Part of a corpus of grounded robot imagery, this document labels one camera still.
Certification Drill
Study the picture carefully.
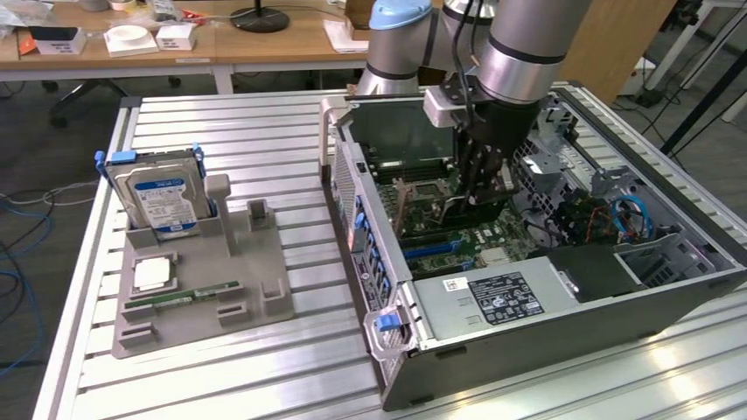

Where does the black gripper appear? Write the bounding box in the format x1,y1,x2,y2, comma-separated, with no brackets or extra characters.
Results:
454,102,542,207

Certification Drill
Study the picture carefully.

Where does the black graphics card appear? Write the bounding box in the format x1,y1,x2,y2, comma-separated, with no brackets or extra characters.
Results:
391,176,474,240

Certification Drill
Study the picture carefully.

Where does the metal disk bay cage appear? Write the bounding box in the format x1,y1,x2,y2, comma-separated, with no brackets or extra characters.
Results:
507,130,584,207

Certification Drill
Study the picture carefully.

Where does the CPU socket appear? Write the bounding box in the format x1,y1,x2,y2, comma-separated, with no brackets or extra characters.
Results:
411,181,448,198

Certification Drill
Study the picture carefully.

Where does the green motherboard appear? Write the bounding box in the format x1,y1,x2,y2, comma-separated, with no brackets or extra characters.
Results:
364,148,544,281

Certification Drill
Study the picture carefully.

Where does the wooden cabinet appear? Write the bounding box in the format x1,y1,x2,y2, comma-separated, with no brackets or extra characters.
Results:
551,0,682,106

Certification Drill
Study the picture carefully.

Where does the blue expansion slot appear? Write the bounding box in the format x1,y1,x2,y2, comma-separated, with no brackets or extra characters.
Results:
402,238,463,259

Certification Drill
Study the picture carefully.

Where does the black slanted stand pole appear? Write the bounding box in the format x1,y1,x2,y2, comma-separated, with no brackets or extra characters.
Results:
658,17,747,155

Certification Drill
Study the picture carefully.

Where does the white paper box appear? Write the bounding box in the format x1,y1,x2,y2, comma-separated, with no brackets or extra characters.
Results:
323,19,370,54

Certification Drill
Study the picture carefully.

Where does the brown cardboard box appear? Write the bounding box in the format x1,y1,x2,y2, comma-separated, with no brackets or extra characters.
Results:
343,0,376,32

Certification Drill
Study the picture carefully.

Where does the grey power supply unit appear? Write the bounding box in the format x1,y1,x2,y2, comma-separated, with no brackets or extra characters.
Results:
407,255,583,345

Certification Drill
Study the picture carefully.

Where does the wooden desk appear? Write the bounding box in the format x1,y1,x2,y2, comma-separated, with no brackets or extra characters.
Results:
0,0,534,95

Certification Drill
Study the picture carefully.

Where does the black lamp base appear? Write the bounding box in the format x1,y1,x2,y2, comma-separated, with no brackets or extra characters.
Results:
228,0,292,34

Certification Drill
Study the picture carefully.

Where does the blue case latch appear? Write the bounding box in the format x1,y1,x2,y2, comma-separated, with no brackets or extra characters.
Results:
372,313,399,337

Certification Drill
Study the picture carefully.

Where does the open grey PC case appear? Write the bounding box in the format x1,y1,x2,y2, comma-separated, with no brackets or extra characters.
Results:
318,80,747,412

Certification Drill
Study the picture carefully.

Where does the white cardboard box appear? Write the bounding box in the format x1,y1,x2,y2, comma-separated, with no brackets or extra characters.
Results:
155,24,198,52

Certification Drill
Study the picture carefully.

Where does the hard disk blue caddy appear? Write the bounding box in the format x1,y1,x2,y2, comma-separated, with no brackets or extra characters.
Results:
94,143,219,242

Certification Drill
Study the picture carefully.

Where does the green RAM stick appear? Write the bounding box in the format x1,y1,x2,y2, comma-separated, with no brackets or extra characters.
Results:
126,282,242,310

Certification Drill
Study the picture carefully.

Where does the silver CPU chip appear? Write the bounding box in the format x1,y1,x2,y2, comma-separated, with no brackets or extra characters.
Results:
132,256,176,293

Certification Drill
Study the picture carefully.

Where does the grey parts rack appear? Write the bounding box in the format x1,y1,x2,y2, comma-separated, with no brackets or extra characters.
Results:
110,172,296,360

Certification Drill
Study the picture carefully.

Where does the white box black lid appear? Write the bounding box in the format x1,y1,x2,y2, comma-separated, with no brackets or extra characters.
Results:
28,25,88,56

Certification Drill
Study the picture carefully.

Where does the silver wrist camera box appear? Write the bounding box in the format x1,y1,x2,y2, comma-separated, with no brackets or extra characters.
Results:
423,73,486,129

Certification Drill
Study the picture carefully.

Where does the black camera cable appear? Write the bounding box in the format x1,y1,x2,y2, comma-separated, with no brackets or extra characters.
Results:
452,0,490,132

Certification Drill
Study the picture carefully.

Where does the blue wire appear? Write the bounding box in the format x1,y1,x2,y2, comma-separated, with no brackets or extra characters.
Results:
610,194,652,240

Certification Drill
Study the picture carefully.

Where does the blue floor cable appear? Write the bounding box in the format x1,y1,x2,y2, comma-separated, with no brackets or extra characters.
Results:
0,192,60,377

